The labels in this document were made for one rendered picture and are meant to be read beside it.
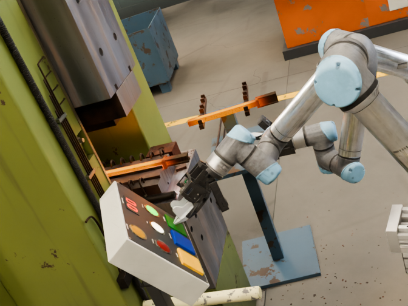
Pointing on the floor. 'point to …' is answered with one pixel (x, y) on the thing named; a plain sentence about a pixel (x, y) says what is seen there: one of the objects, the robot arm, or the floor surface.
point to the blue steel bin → (153, 47)
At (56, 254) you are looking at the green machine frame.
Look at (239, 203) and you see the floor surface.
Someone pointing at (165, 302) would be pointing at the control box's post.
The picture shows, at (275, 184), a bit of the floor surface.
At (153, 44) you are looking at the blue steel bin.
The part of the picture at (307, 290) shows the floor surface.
